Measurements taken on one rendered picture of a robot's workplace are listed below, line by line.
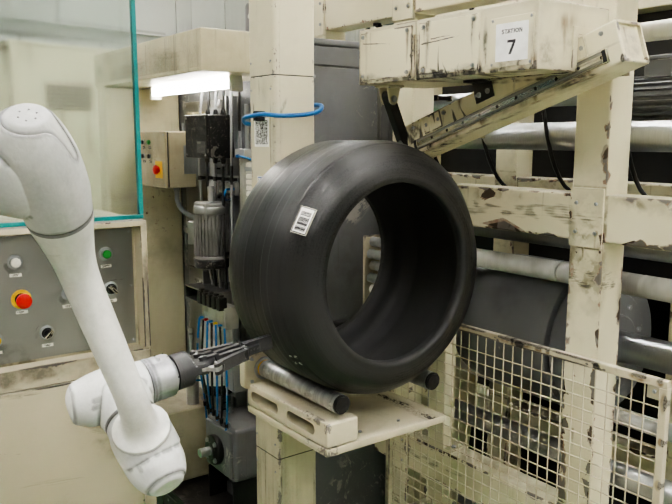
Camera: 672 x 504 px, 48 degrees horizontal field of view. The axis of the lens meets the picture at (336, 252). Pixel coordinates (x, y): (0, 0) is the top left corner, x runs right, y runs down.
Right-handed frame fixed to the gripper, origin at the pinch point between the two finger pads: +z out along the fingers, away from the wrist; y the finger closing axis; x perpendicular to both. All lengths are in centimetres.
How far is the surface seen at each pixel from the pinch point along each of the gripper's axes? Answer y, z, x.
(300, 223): -10.4, 8.4, -26.6
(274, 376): 16.1, 12.2, 15.6
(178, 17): 1004, 472, -186
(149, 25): 993, 416, -175
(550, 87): -29, 68, -48
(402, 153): -11, 38, -37
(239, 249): 8.5, 3.4, -20.0
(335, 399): -9.0, 12.9, 14.8
